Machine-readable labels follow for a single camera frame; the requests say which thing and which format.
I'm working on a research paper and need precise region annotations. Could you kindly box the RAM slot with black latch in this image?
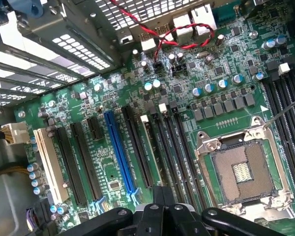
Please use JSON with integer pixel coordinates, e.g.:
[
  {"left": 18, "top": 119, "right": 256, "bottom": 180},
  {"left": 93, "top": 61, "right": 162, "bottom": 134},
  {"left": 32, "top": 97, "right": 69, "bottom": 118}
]
[
  {"left": 145, "top": 101, "right": 185, "bottom": 205},
  {"left": 262, "top": 60, "right": 295, "bottom": 205},
  {"left": 169, "top": 100, "right": 207, "bottom": 209}
]

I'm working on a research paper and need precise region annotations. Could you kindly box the light blue card retention clip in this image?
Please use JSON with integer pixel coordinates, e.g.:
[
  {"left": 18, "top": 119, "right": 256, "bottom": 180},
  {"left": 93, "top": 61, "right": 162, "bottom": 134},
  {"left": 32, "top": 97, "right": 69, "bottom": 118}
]
[
  {"left": 92, "top": 195, "right": 108, "bottom": 212},
  {"left": 129, "top": 188, "right": 143, "bottom": 206}
]

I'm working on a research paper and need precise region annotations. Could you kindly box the green motherboard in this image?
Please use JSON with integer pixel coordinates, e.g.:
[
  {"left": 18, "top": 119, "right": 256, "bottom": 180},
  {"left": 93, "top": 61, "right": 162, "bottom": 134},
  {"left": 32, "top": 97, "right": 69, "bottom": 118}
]
[{"left": 13, "top": 0, "right": 295, "bottom": 236}]

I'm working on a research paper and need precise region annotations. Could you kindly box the long black expansion slot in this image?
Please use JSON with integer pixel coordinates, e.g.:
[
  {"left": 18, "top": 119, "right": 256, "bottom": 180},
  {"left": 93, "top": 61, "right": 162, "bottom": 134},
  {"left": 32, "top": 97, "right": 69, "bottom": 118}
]
[
  {"left": 121, "top": 105, "right": 154, "bottom": 189},
  {"left": 54, "top": 126, "right": 88, "bottom": 206},
  {"left": 70, "top": 122, "right": 103, "bottom": 201}
]

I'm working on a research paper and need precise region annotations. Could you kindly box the silver CPU socket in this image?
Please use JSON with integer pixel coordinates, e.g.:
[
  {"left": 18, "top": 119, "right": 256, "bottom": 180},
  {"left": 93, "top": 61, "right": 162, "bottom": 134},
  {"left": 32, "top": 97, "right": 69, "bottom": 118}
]
[{"left": 195, "top": 115, "right": 295, "bottom": 222}]

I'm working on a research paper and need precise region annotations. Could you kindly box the blue expansion slot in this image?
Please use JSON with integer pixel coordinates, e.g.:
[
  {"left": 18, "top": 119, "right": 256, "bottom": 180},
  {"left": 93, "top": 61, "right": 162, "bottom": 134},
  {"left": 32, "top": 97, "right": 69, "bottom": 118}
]
[{"left": 104, "top": 110, "right": 136, "bottom": 194}]

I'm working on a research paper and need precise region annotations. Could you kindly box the short black expansion slot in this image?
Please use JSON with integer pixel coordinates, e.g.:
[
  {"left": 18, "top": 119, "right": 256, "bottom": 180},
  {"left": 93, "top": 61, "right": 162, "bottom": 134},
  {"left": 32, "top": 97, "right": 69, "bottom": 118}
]
[{"left": 86, "top": 117, "right": 104, "bottom": 141}]

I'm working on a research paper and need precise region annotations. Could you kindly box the white expansion slot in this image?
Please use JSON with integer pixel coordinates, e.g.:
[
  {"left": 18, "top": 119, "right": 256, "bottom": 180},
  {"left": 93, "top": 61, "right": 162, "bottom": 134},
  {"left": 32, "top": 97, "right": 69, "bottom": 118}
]
[{"left": 33, "top": 127, "right": 69, "bottom": 205}]

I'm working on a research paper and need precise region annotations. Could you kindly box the thin silver locking lever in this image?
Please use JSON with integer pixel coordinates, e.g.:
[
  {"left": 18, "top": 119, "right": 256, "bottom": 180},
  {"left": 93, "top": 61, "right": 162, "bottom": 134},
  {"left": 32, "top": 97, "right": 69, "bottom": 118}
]
[{"left": 263, "top": 94, "right": 295, "bottom": 128}]

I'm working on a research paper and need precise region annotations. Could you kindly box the white power connector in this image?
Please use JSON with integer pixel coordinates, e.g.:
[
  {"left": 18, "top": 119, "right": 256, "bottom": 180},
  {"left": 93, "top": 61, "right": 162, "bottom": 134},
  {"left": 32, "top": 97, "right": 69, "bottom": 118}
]
[{"left": 0, "top": 122, "right": 31, "bottom": 146}]

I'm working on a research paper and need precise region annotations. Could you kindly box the silver USB port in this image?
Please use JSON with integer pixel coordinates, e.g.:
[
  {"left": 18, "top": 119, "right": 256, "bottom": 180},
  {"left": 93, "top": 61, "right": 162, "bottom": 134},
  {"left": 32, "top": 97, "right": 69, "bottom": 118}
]
[
  {"left": 140, "top": 31, "right": 155, "bottom": 51},
  {"left": 156, "top": 24, "right": 174, "bottom": 41}
]

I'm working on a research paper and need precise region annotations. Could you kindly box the tall silver port housing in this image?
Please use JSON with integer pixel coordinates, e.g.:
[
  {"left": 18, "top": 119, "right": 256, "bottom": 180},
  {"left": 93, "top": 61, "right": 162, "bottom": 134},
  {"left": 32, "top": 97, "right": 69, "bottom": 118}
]
[{"left": 173, "top": 13, "right": 194, "bottom": 37}]

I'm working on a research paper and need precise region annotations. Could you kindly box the silver ethernet port housing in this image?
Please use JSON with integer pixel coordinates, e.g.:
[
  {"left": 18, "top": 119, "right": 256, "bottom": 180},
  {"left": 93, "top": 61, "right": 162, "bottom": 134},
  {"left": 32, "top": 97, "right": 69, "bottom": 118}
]
[{"left": 190, "top": 4, "right": 217, "bottom": 35}]

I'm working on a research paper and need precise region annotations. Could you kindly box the teal rear port connector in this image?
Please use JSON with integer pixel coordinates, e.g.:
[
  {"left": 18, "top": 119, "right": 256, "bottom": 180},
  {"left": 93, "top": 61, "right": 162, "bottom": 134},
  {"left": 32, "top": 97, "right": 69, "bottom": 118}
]
[{"left": 212, "top": 7, "right": 236, "bottom": 25}]

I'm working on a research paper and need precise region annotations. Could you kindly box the purple wire bundle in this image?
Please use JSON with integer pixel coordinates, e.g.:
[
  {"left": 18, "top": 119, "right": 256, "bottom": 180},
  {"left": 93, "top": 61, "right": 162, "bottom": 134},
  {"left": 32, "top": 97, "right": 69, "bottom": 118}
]
[{"left": 26, "top": 208, "right": 35, "bottom": 232}]

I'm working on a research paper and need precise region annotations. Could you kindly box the yellow braided cable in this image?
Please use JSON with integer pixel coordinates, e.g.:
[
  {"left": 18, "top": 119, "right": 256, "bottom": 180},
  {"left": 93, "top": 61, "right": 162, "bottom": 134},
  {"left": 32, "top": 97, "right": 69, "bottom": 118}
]
[{"left": 0, "top": 166, "right": 30, "bottom": 177}]

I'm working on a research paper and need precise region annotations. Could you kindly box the red black twisted wire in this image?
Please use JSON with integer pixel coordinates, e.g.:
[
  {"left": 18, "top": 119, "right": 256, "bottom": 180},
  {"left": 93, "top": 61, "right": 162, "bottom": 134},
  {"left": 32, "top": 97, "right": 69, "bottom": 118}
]
[{"left": 109, "top": 0, "right": 216, "bottom": 62}]

